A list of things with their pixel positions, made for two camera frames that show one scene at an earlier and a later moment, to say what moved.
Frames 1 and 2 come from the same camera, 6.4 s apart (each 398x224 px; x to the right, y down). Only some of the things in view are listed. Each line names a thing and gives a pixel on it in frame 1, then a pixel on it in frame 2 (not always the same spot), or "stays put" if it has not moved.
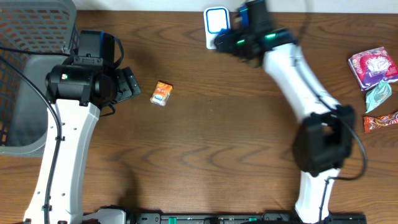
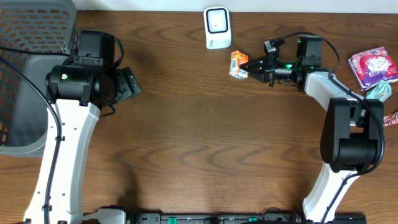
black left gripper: [129, 84] stays put
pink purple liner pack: [372, 67] stays put
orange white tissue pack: [161, 93] -> [237, 58]
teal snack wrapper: [379, 93] stays put
